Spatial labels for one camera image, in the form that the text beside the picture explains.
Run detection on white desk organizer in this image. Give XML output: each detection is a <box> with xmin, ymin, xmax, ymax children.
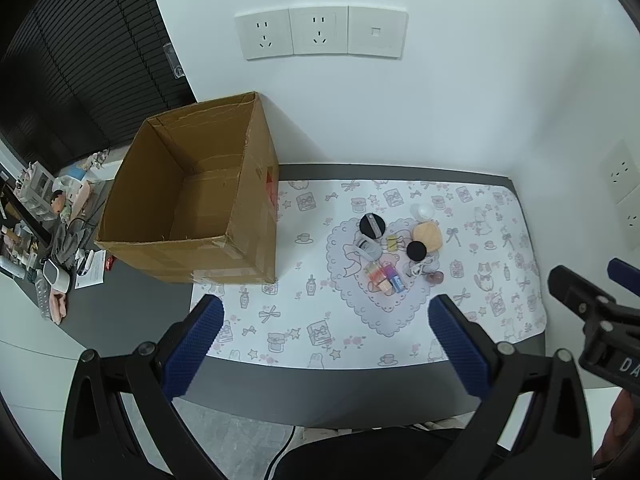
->
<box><xmin>19</xmin><ymin>161</ymin><xmax>55</xmax><ymax>217</ymax></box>

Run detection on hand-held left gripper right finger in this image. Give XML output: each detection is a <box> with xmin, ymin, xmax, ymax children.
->
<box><xmin>427</xmin><ymin>294</ymin><xmax>596</xmax><ymax>480</ymax></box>

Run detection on brown cardboard box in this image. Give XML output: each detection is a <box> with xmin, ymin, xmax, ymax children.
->
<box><xmin>94</xmin><ymin>91</ymin><xmax>280</xmax><ymax>285</ymax></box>

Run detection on black window blinds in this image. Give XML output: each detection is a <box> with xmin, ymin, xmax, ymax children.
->
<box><xmin>0</xmin><ymin>0</ymin><xmax>199</xmax><ymax>167</ymax></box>

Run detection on grey cloth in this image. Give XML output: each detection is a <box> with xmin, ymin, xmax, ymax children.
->
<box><xmin>50</xmin><ymin>221</ymin><xmax>87</xmax><ymax>267</ymax></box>

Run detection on white desktop gadget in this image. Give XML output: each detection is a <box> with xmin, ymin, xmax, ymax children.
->
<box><xmin>44</xmin><ymin>259</ymin><xmax>72</xmax><ymax>294</ymax></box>

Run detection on clear plastic bottle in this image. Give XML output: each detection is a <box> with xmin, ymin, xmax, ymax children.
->
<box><xmin>32</xmin><ymin>269</ymin><xmax>52</xmax><ymax>320</ymax></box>

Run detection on person's right hand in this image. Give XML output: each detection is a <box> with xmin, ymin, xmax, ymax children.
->
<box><xmin>594</xmin><ymin>389</ymin><xmax>640</xmax><ymax>466</ymax></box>

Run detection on white network wall plate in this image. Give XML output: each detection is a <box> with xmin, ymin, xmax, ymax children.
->
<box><xmin>347</xmin><ymin>5</ymin><xmax>409</xmax><ymax>59</ymax></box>

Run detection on white paper sheet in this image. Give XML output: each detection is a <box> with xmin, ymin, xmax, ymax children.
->
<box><xmin>74</xmin><ymin>249</ymin><xmax>109</xmax><ymax>290</ymax></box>

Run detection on orange makeup sponge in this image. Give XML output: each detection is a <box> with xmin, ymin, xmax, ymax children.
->
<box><xmin>412</xmin><ymin>221</ymin><xmax>444</xmax><ymax>255</ymax></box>

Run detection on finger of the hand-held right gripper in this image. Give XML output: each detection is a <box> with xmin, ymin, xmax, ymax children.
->
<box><xmin>547</xmin><ymin>265</ymin><xmax>626</xmax><ymax>326</ymax></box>
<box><xmin>607</xmin><ymin>258</ymin><xmax>640</xmax><ymax>287</ymax></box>

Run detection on clear plastic wall clip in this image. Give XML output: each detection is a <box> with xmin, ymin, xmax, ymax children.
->
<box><xmin>162</xmin><ymin>42</ymin><xmax>186</xmax><ymax>80</ymax></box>

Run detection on white cable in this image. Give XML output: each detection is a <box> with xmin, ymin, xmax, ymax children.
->
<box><xmin>407</xmin><ymin>257</ymin><xmax>441</xmax><ymax>279</ymax></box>

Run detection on black round compact case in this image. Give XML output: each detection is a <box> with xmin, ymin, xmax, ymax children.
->
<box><xmin>359</xmin><ymin>213</ymin><xmax>387</xmax><ymax>240</ymax></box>

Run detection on white wall socket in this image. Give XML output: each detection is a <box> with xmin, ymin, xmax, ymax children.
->
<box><xmin>289</xmin><ymin>6</ymin><xmax>350</xmax><ymax>56</ymax></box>
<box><xmin>234</xmin><ymin>9</ymin><xmax>294</xmax><ymax>61</ymax></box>
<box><xmin>615</xmin><ymin>191</ymin><xmax>640</xmax><ymax>252</ymax></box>
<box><xmin>600</xmin><ymin>139</ymin><xmax>640</xmax><ymax>197</ymax></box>

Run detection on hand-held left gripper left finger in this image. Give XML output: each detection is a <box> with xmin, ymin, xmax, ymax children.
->
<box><xmin>60</xmin><ymin>294</ymin><xmax>226</xmax><ymax>480</ymax></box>

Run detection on pink blue tube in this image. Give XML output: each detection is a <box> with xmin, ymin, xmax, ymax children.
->
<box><xmin>381</xmin><ymin>263</ymin><xmax>407</xmax><ymax>292</ymax></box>

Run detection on black cable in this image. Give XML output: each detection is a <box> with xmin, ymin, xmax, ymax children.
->
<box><xmin>264</xmin><ymin>425</ymin><xmax>297</xmax><ymax>480</ymax></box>

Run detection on white pink printed mat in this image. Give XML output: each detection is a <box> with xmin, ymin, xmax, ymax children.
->
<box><xmin>190</xmin><ymin>177</ymin><xmax>548</xmax><ymax>370</ymax></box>

